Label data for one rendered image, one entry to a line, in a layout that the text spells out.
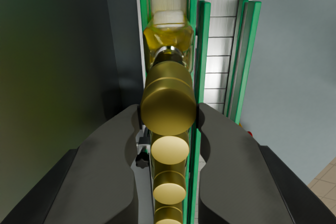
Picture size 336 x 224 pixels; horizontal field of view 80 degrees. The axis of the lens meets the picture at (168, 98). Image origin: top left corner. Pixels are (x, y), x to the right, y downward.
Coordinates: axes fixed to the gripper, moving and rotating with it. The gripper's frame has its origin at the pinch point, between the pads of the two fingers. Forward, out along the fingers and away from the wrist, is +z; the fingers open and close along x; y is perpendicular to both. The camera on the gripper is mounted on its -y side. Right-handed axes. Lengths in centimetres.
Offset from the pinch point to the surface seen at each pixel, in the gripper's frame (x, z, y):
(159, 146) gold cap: -0.9, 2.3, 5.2
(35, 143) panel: -12.2, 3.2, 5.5
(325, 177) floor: 139, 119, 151
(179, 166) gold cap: 0.8, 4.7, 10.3
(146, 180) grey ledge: -8, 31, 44
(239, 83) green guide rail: 12.4, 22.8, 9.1
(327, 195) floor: 150, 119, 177
